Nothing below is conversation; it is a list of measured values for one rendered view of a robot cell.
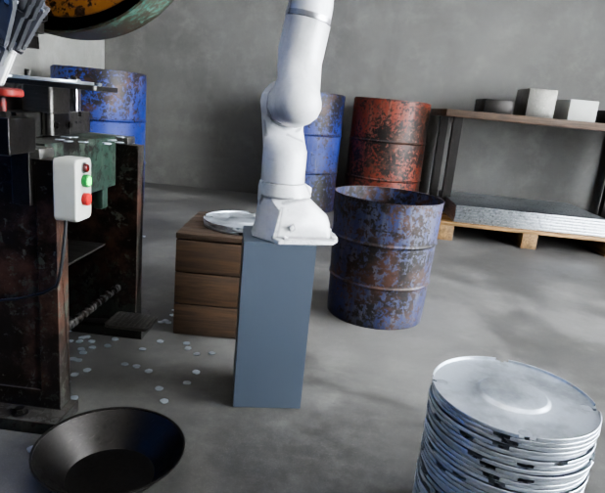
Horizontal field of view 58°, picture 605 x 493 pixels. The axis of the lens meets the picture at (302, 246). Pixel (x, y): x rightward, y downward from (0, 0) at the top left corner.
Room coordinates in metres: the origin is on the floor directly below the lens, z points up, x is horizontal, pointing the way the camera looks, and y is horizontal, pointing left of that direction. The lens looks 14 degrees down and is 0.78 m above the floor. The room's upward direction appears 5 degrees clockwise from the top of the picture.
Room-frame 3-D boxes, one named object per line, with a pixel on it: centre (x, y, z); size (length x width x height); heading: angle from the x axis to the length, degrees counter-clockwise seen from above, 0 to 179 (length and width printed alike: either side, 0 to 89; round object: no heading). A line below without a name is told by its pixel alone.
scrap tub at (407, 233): (2.09, -0.31, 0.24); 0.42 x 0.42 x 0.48
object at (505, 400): (0.91, -0.41, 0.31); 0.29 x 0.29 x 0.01
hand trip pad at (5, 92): (1.08, 0.61, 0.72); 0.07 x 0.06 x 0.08; 87
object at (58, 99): (1.42, 0.65, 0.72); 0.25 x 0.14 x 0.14; 87
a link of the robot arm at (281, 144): (1.41, 0.08, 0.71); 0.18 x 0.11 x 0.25; 19
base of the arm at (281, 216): (1.38, 0.02, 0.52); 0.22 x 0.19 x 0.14; 98
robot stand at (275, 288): (1.38, 0.07, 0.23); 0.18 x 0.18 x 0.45; 8
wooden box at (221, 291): (1.88, 0.21, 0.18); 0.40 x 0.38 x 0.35; 90
